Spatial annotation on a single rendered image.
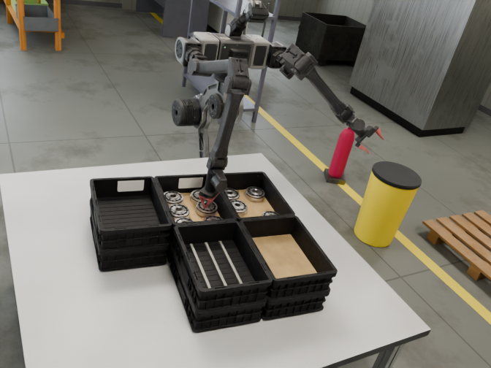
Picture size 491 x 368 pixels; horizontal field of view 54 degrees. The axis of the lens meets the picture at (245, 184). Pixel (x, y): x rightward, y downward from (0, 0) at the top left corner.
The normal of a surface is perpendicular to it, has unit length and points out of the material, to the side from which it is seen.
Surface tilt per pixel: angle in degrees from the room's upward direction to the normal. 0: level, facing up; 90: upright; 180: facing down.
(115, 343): 0
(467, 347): 0
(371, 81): 90
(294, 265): 0
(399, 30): 90
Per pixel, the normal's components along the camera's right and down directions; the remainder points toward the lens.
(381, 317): 0.18, -0.84
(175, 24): 0.44, 0.53
